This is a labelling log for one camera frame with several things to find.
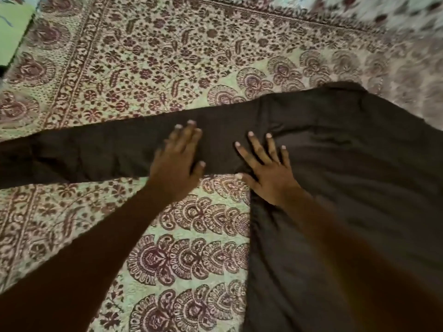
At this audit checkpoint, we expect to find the dark brown garment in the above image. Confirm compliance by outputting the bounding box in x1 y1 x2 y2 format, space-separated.
0 81 443 332

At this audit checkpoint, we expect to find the maroon floral print bedsheet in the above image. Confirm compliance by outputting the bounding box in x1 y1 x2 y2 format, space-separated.
0 0 443 332

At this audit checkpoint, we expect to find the person's right hand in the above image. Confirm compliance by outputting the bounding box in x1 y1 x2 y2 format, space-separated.
234 131 302 208

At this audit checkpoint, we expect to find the person's right forearm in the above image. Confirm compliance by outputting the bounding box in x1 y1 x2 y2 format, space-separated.
278 187 443 332

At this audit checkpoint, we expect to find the white floral cloth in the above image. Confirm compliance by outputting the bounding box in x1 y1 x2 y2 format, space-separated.
194 0 443 43

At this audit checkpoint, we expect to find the light green cloth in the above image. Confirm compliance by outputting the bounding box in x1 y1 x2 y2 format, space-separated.
0 0 39 67

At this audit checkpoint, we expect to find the person's left forearm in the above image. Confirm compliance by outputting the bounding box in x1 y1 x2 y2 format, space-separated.
0 185 168 332

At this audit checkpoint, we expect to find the person's left hand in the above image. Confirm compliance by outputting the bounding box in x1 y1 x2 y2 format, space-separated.
145 120 207 205

